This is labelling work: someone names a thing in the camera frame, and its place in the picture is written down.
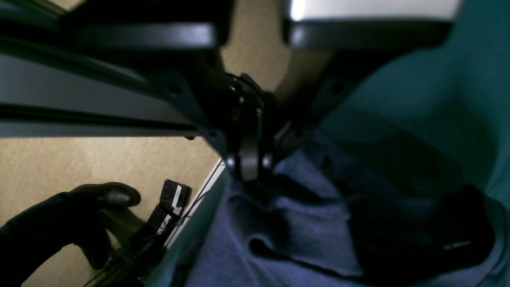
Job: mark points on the grey aluminium frame rail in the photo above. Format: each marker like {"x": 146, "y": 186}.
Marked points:
{"x": 49, "y": 90}

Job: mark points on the black clamp left edge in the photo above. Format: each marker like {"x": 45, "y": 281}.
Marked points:
{"x": 142, "y": 242}

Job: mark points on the teal table cloth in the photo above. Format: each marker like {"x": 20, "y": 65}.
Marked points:
{"x": 432, "y": 119}

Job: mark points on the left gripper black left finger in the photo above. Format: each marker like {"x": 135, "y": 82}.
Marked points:
{"x": 175, "y": 45}

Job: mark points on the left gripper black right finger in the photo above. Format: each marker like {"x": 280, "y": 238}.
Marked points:
{"x": 336, "y": 45}

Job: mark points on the blue-grey heathered T-shirt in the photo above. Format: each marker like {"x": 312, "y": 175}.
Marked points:
{"x": 324, "y": 219}

